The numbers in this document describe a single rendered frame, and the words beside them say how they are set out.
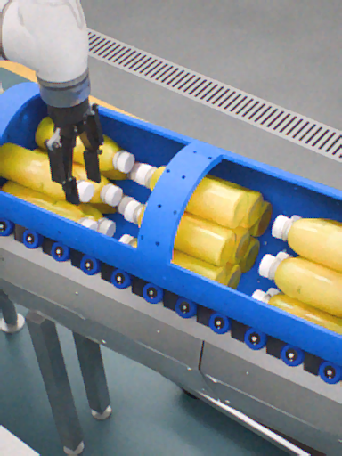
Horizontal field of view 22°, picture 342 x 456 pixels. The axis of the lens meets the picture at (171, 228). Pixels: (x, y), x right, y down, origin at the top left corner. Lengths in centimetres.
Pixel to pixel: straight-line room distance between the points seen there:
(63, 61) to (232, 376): 68
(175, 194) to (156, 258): 12
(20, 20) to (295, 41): 270
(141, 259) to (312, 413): 43
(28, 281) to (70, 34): 67
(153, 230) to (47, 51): 36
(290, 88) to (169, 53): 59
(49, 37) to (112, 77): 247
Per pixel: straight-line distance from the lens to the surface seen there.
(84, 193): 170
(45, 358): 226
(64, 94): 151
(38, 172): 174
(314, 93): 376
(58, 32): 143
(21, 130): 187
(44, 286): 190
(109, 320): 183
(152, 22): 422
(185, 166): 157
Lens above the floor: 228
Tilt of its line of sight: 46 degrees down
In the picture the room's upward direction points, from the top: 5 degrees counter-clockwise
